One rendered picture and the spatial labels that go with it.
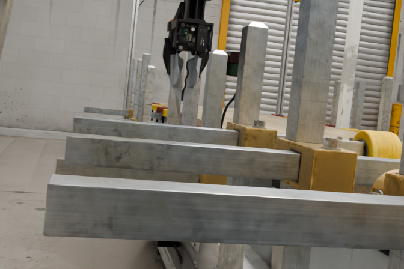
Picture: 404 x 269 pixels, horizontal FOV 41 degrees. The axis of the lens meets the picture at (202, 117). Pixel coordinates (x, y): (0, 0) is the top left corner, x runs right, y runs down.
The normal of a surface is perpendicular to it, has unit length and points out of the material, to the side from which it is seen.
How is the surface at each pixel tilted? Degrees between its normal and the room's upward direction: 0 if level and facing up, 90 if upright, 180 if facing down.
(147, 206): 90
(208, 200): 90
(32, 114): 90
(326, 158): 90
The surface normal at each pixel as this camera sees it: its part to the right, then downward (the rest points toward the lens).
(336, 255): -0.97, -0.09
